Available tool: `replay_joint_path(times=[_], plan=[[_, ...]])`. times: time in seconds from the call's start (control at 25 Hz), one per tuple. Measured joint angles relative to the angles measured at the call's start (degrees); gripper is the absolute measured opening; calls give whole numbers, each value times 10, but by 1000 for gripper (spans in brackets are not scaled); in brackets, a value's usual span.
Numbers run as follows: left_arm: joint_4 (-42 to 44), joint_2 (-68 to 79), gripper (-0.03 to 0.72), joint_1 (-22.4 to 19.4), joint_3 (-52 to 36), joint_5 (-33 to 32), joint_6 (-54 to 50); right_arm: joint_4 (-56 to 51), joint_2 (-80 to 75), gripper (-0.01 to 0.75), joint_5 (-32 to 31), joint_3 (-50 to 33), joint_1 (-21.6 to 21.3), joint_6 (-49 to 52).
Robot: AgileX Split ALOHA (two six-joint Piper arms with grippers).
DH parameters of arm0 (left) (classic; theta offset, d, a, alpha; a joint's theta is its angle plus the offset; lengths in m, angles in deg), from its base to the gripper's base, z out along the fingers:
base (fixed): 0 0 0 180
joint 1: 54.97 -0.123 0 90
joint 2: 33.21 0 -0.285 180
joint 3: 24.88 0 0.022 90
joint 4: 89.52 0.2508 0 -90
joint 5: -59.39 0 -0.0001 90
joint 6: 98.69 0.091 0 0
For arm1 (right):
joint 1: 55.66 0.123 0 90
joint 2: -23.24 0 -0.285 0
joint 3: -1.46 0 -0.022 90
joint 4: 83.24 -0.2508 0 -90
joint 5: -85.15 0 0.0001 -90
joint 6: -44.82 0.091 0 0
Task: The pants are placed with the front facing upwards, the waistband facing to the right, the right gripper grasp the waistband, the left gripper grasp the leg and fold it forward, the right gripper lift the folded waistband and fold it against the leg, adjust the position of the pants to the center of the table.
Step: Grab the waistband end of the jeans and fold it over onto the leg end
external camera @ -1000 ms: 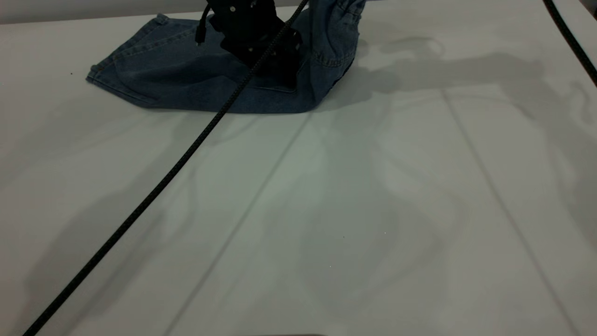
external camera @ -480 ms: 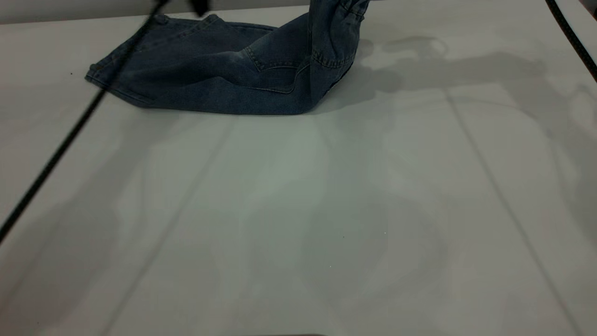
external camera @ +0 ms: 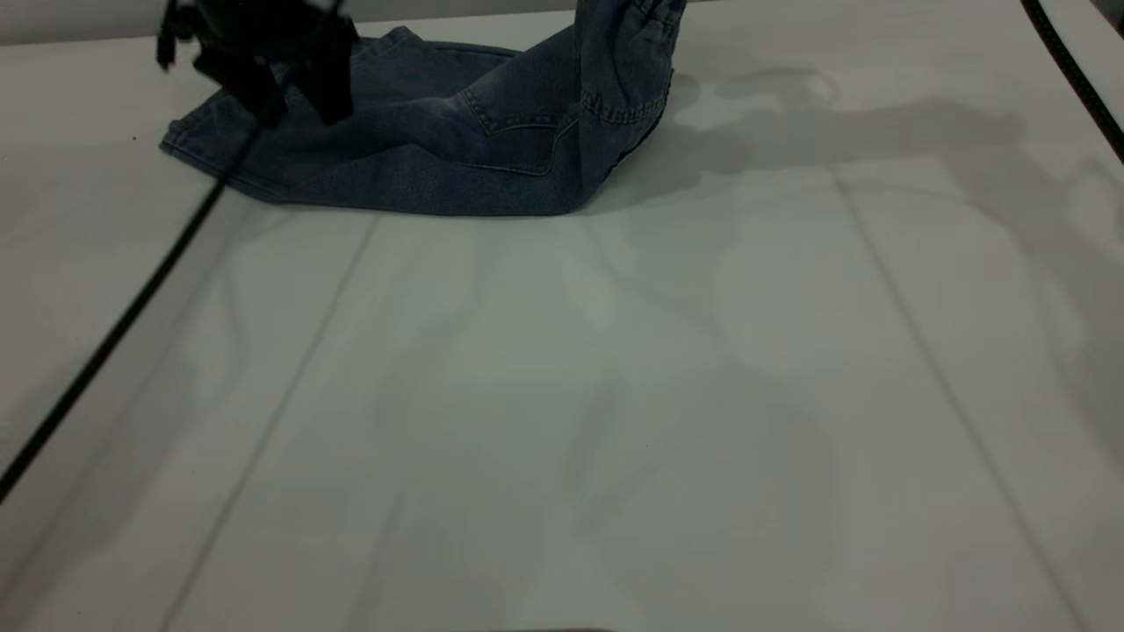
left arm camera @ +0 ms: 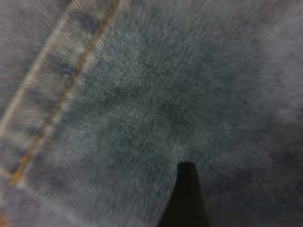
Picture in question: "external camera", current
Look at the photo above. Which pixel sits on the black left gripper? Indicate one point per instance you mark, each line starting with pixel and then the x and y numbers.
pixel 255 31

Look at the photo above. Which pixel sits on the blue denim jeans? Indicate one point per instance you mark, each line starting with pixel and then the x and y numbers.
pixel 457 149

